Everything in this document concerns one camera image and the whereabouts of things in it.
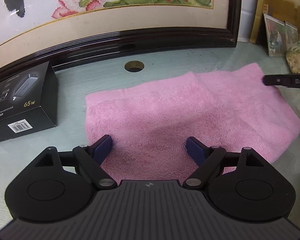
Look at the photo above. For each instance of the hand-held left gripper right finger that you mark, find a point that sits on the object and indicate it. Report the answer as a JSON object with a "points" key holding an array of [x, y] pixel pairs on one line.
{"points": [[195, 150]]}

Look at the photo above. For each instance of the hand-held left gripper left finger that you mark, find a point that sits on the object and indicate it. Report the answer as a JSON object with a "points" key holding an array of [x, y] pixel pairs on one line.
{"points": [[103, 148]]}

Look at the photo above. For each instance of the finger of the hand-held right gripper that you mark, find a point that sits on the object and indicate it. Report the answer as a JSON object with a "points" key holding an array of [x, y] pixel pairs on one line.
{"points": [[287, 80]]}

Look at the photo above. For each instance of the pink towel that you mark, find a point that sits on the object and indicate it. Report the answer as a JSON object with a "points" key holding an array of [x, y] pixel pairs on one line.
{"points": [[165, 110]]}

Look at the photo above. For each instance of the plastic bag of popcorn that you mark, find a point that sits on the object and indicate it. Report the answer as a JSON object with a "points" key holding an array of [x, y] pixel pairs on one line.
{"points": [[298, 58]]}

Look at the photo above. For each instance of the large framed photo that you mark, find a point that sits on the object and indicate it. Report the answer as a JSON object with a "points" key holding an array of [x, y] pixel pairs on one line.
{"points": [[275, 36]]}

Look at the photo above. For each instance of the small framed photo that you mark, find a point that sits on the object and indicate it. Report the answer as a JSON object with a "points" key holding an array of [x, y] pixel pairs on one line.
{"points": [[291, 33]]}

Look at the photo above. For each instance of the black charger box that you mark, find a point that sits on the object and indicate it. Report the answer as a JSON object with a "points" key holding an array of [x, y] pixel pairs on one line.
{"points": [[27, 100]]}

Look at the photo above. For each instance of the framed lotus cross-stitch picture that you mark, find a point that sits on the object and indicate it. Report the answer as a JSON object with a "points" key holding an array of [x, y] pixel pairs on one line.
{"points": [[115, 12]]}

